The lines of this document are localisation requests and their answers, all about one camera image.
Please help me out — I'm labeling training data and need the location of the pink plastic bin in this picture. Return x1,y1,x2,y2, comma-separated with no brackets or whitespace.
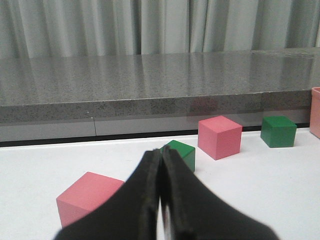
310,87,320,138

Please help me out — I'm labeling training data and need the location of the green cube right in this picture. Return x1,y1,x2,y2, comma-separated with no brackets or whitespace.
260,116,297,148

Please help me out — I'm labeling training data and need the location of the green cube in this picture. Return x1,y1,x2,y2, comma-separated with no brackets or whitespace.
260,116,297,148
160,140,196,173

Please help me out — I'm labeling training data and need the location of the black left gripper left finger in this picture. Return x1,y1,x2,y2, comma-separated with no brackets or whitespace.
55,149,160,240

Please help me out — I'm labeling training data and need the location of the green cube left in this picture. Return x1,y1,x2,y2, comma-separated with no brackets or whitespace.
160,140,196,173

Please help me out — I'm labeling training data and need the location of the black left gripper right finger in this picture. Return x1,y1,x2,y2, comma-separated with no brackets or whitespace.
160,146,278,240

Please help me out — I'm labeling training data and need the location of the grey-green curtain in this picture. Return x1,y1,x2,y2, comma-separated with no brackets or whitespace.
0,0,320,59

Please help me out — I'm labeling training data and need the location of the near pink wooden cube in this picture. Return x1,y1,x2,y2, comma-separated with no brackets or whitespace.
56,172,124,228

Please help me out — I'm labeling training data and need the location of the pink wooden cube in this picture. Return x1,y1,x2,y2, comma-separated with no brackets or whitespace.
56,172,124,228
197,115,243,160

